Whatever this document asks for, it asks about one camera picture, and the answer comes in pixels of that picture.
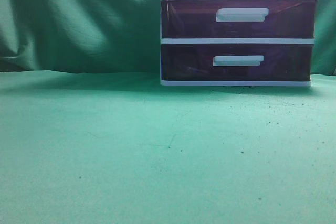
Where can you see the translucent purple drawer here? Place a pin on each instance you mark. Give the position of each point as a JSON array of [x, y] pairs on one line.
[[238, 18], [236, 62]]

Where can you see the green cloth cover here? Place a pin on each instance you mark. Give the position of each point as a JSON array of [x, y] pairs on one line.
[[89, 135]]

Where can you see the white plastic drawer cabinet frame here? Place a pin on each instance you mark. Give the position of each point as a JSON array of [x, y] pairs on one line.
[[294, 41]]

